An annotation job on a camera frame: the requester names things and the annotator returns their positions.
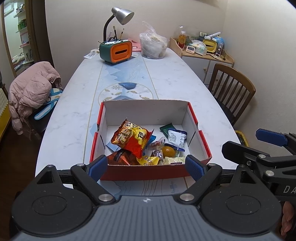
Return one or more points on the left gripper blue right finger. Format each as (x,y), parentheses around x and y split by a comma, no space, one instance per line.
(194,167)

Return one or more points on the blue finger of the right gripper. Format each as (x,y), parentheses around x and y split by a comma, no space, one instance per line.
(271,137)

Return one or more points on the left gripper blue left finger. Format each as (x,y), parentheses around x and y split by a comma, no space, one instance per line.
(97,168)

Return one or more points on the cream snack packet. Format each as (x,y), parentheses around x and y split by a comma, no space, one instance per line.
(173,160)

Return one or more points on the dark red snack packet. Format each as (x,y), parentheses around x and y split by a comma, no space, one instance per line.
(122,157)

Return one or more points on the brown egg snack packet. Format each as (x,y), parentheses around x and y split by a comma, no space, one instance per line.
(169,151)

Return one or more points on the white blue snack packet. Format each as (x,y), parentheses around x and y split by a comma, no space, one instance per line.
(177,138)

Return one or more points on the purple candy packet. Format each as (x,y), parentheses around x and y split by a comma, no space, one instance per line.
(158,153)

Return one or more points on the clear small sausage packet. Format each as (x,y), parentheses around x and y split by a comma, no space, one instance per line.
(158,144)

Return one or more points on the red yellow chip bag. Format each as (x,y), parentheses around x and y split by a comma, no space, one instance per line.
(132,137)

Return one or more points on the yellow snack packet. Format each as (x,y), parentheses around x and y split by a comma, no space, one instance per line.
(148,161)

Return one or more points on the green snack packet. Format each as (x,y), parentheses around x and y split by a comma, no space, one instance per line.
(164,129)

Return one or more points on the blue cookie packet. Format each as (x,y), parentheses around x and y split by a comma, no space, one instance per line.
(151,140)

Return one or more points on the light blue snack packet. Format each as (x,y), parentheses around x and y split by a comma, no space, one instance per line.
(113,147)

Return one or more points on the person right hand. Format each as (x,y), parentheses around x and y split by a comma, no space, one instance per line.
(287,218)

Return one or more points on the yellow mesh waste bin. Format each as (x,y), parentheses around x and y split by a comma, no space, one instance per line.
(242,138)

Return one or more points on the wooden chair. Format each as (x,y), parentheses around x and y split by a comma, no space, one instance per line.
(232,90)

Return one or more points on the white red cardboard box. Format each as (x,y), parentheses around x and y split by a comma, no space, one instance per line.
(151,114)

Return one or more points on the blue white chair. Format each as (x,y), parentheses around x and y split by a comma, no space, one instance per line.
(49,104)

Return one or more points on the white wooden cabinet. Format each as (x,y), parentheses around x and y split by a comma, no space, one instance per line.
(202,66)

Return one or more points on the pink puffer jacket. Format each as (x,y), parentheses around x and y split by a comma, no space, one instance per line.
(30,90)

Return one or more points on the yellow tissue box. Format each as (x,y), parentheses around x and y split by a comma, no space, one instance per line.
(211,45)

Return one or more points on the white pink digital timer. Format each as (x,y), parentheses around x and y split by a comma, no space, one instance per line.
(190,49)

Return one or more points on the wet wipes pack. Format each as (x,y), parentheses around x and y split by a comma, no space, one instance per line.
(200,47)

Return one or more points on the orange green tissue box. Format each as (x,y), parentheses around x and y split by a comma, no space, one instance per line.
(115,51)

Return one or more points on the clear plastic bag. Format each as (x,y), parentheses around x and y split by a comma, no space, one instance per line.
(153,46)

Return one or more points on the glass dome with fries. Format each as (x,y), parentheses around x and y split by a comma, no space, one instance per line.
(180,36)

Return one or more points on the silver desk lamp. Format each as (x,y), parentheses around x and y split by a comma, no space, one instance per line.
(123,16)

